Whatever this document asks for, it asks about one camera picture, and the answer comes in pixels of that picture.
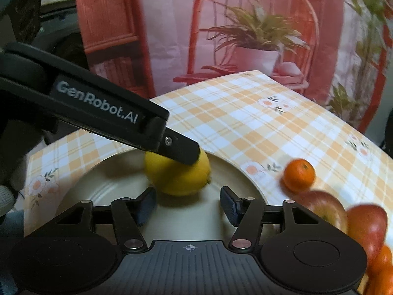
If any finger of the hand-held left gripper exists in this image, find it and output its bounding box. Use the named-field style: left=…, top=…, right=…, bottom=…
left=156, top=125, right=201, bottom=165

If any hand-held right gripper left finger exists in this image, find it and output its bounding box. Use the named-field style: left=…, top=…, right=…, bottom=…
left=40, top=187, right=157, bottom=251

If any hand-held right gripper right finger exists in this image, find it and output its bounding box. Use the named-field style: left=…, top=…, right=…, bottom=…
left=219, top=186, right=338, bottom=251

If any small yellow lemon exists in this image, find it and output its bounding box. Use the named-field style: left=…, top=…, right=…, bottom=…
left=144, top=149, right=212, bottom=196

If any cream ceramic plate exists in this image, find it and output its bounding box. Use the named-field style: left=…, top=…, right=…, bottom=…
left=55, top=149, right=269, bottom=243

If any dark red apple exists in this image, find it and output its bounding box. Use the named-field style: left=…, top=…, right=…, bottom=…
left=346, top=203, right=389, bottom=263

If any person's left hand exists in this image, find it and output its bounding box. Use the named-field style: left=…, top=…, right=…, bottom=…
left=0, top=97, right=47, bottom=191

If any orange checked floral tablecloth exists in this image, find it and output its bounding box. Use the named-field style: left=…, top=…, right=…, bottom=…
left=23, top=70, right=393, bottom=295

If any printed backdrop cloth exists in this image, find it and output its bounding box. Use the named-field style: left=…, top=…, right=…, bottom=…
left=75, top=0, right=393, bottom=136

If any red yellow apple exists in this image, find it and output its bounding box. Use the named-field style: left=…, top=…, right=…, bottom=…
left=295, top=190, right=349, bottom=236

